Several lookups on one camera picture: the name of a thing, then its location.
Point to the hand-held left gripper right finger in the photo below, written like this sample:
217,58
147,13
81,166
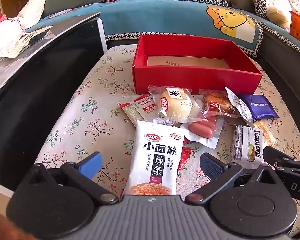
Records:
211,166

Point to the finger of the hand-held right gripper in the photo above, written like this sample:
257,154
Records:
275,155

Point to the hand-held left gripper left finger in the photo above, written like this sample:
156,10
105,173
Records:
93,163

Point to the gold snack packet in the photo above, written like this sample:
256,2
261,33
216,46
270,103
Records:
265,130

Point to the red gummy candy packet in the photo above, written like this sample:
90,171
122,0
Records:
186,155

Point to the white wafer packet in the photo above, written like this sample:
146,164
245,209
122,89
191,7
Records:
250,142

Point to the mini sausage packet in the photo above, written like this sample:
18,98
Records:
202,128

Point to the blue wafer biscuit packet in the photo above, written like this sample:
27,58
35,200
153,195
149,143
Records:
260,107

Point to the large white spicy strip packet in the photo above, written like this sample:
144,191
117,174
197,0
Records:
155,160

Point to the small white snack packet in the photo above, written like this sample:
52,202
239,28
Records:
240,105

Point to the round brown cake packet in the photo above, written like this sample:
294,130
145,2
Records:
215,103

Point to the red and white sachet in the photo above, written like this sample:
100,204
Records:
150,110
132,110

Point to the steamed bun packet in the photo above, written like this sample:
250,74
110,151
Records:
177,105

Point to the red cardboard box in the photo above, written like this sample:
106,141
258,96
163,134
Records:
190,77

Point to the floral cloth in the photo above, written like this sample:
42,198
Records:
77,130

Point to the black glossy coffee table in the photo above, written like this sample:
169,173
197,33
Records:
27,92

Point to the blue houndstooth trim blanket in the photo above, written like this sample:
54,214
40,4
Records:
285,42

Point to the paper leaflet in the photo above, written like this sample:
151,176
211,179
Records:
32,37

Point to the white bag with red print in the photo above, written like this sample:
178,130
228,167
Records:
5,40

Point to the small orange houndstooth pillow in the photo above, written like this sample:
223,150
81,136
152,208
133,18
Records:
258,2

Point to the blue lion print blanket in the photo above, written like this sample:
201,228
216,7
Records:
152,20

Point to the white cloth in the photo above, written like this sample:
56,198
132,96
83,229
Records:
32,12

